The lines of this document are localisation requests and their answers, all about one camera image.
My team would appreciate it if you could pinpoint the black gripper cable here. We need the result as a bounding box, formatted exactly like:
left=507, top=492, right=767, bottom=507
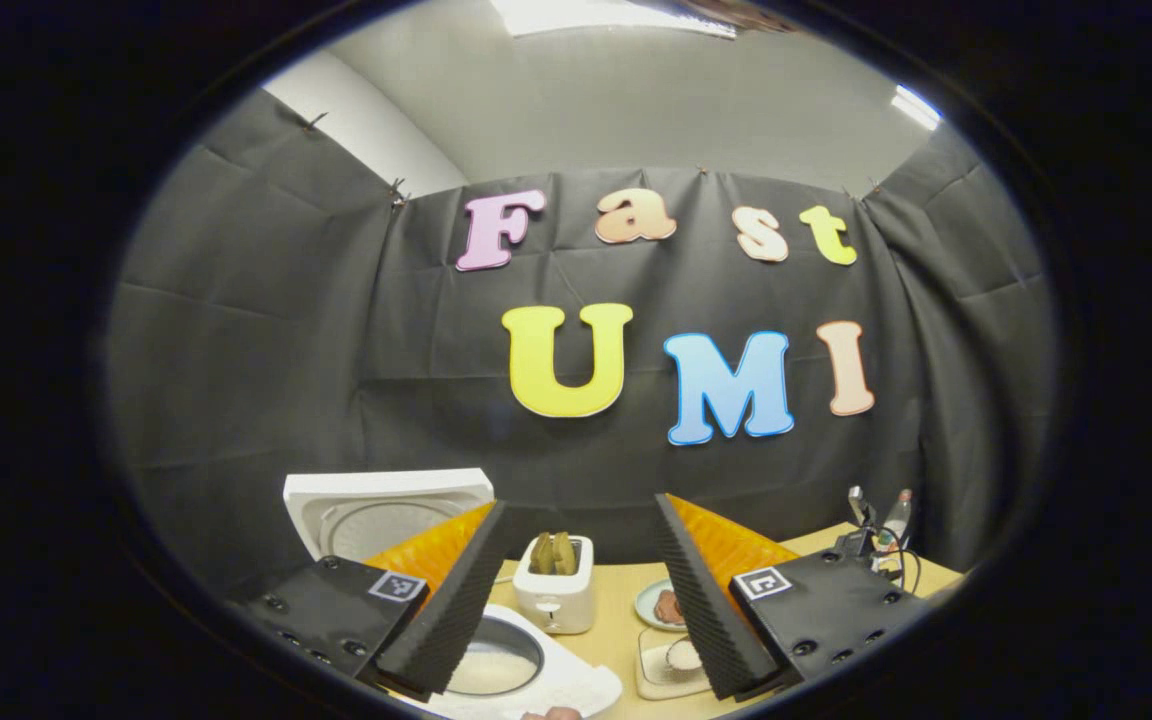
left=872, top=525, right=923, bottom=597

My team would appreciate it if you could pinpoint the clear plastic bottle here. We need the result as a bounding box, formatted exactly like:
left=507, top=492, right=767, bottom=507
left=879, top=488, right=915, bottom=550

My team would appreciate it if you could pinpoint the beige rectangular tray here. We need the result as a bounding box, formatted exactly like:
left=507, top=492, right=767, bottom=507
left=633, top=627, right=716, bottom=702

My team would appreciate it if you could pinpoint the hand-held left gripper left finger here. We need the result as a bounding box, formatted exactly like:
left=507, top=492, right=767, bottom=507
left=236, top=499, right=514, bottom=706

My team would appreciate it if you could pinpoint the cream chopstick holder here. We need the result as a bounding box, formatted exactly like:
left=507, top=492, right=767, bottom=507
left=512, top=534, right=598, bottom=636

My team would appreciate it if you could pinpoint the pale green round plate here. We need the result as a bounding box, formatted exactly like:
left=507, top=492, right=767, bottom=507
left=633, top=577, right=688, bottom=634

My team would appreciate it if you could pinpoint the black backdrop cloth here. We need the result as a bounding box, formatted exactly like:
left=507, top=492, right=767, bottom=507
left=106, top=88, right=1054, bottom=601

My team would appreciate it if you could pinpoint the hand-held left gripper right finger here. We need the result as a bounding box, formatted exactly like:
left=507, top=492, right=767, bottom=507
left=653, top=492, right=937, bottom=706

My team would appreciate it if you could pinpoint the small ceiling light panel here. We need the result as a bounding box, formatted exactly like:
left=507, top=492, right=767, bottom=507
left=890, top=85, right=943, bottom=132

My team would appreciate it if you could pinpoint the white rice cooker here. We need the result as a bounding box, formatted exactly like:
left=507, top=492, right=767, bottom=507
left=283, top=468, right=625, bottom=720

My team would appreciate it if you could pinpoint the white rice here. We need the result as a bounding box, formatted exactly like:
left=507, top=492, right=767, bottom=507
left=448, top=644, right=538, bottom=697

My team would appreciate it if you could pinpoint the long ceiling light panel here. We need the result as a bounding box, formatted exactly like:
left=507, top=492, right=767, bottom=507
left=490, top=0, right=739, bottom=40

